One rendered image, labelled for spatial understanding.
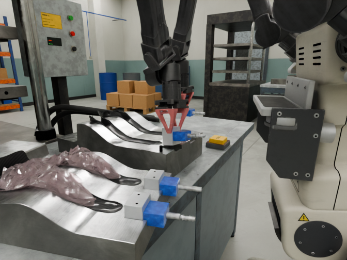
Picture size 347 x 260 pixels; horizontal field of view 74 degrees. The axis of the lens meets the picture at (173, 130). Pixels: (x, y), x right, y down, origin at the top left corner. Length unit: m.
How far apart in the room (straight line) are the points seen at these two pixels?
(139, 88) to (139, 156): 5.09
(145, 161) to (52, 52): 0.91
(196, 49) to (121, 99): 3.37
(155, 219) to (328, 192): 0.40
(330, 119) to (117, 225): 0.50
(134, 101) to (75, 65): 4.16
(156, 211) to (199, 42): 7.69
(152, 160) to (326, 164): 0.45
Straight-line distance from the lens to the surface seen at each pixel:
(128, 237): 0.43
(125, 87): 5.96
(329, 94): 0.61
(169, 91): 0.68
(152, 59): 0.66
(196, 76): 8.02
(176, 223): 0.79
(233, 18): 4.79
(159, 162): 0.67
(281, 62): 7.17
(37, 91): 1.23
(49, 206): 0.50
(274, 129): 0.54
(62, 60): 1.46
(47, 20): 1.44
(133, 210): 0.46
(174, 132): 0.68
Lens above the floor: 1.13
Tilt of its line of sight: 16 degrees down
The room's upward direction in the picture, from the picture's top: straight up
